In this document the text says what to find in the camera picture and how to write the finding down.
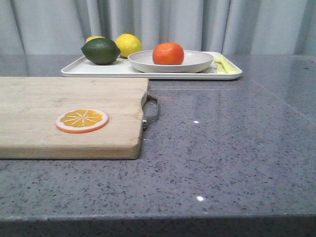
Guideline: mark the grey curtain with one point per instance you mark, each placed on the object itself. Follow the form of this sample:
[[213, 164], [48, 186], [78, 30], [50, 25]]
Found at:
[[226, 26]]

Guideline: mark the yellow plastic fork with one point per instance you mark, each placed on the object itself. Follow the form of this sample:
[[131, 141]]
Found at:
[[227, 65]]

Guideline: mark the yellow lemon right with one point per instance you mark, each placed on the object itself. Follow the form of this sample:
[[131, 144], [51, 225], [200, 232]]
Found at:
[[128, 44]]

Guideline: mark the yellow lemon left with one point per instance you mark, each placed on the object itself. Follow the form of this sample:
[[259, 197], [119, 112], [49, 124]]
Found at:
[[94, 37]]

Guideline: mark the dark green lime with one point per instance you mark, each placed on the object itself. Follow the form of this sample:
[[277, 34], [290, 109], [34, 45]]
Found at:
[[101, 51]]

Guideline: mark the wooden cutting board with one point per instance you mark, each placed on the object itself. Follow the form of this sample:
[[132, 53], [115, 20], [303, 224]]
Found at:
[[30, 107]]

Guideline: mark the yellow lemon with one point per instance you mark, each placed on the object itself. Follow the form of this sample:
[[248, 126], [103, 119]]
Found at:
[[94, 37], [128, 44]]

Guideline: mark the beige round plate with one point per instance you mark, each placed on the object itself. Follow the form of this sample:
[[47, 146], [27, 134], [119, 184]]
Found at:
[[194, 62]]

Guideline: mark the white bear tray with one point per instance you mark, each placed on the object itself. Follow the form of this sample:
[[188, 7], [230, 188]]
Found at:
[[122, 68]]

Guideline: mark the orange slice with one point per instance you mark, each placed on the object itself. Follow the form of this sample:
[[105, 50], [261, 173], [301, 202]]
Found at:
[[82, 121]]

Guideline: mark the orange mandarin fruit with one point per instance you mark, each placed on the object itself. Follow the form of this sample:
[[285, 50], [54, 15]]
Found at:
[[169, 53]]

